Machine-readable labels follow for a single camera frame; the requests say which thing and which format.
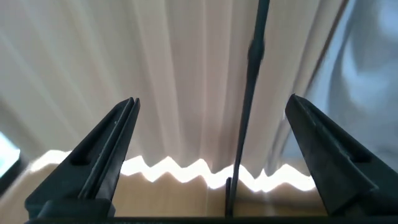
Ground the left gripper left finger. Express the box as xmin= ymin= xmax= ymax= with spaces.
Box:
xmin=24 ymin=96 xmax=141 ymax=220

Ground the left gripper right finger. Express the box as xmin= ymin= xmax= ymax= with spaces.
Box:
xmin=284 ymin=93 xmax=398 ymax=217

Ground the beige curtain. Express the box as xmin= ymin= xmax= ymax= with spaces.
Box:
xmin=0 ymin=0 xmax=352 ymax=178

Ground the black clothes rack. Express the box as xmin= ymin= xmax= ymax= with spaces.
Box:
xmin=224 ymin=0 xmax=271 ymax=218

